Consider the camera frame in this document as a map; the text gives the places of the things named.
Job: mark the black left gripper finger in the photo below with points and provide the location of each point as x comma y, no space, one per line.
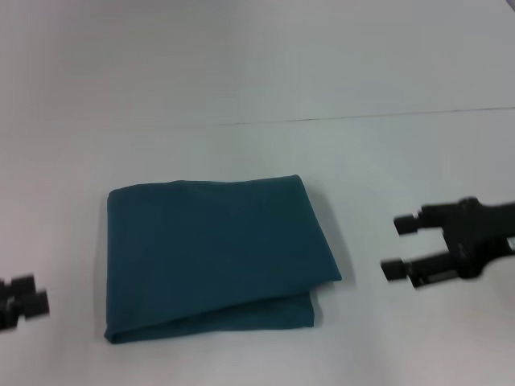
36,305
22,285

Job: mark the teal blue shirt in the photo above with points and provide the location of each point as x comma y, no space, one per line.
213,257

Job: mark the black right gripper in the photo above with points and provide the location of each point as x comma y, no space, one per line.
479,237

